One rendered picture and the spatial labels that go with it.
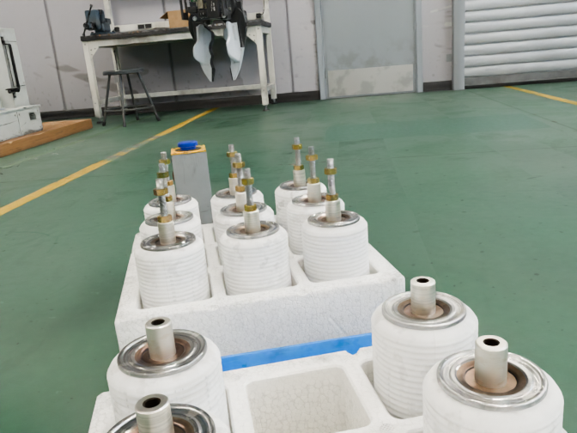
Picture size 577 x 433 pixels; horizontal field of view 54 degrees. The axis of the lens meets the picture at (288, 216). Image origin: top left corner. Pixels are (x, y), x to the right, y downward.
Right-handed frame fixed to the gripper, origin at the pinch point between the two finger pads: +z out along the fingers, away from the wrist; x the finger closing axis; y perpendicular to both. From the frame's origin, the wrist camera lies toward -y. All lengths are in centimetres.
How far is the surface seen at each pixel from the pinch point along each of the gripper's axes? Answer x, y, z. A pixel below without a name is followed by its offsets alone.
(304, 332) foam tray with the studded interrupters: 16.5, 27.6, 34.3
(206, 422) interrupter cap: 17, 65, 21
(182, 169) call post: -13.6, -8.6, 18.3
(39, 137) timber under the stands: -224, -257, 41
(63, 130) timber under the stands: -228, -292, 41
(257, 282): 10.3, 26.9, 27.2
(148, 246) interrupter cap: -3.4, 29.5, 21.0
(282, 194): 8.6, 0.0, 21.8
